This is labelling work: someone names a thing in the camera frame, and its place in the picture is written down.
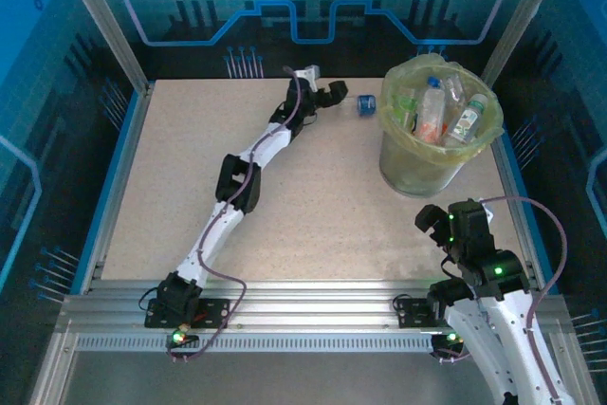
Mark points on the short blue label water bottle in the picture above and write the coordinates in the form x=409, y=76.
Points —
x=366, y=105

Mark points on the bin with yellow-green bag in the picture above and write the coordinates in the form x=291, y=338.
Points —
x=412, y=172

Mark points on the orange label bottle gold cap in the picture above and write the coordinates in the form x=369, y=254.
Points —
x=427, y=132

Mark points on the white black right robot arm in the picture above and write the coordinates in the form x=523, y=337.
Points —
x=479, y=353

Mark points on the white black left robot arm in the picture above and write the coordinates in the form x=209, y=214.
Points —
x=213, y=234

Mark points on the small LED circuit board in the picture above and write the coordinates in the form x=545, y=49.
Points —
x=450, y=339
x=178, y=337

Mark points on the slotted metal strip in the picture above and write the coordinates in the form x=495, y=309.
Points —
x=308, y=342

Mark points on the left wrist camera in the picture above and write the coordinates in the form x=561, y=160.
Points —
x=308, y=74

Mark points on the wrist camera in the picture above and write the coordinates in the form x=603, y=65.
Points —
x=487, y=213
x=308, y=74

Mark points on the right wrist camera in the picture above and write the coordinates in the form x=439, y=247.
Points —
x=487, y=213

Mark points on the blue aluminium side rail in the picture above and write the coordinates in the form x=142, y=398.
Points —
x=128, y=139
x=514, y=177

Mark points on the aluminium frame rail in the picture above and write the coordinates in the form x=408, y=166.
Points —
x=308, y=305

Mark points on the aluminium upright post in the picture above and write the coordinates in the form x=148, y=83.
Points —
x=109, y=35
x=531, y=2

